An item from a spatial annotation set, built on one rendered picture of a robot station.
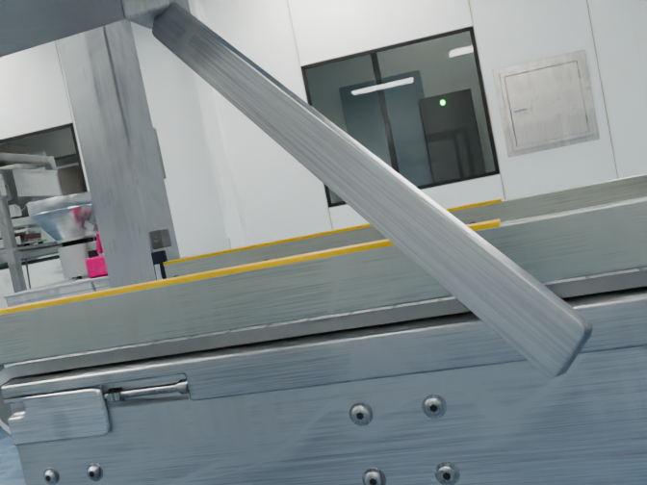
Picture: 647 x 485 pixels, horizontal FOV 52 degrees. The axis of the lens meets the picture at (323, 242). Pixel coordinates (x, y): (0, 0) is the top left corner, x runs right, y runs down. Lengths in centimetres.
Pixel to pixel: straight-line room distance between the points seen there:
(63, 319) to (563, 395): 29
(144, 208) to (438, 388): 45
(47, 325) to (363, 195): 23
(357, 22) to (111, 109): 489
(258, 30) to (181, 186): 143
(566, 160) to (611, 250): 517
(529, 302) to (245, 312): 18
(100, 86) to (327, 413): 48
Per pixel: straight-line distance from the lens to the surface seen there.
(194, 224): 573
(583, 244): 34
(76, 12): 47
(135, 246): 74
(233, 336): 40
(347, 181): 29
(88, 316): 42
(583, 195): 62
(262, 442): 40
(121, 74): 76
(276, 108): 32
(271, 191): 554
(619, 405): 37
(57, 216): 317
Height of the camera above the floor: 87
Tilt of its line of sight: 3 degrees down
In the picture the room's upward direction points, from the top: 11 degrees counter-clockwise
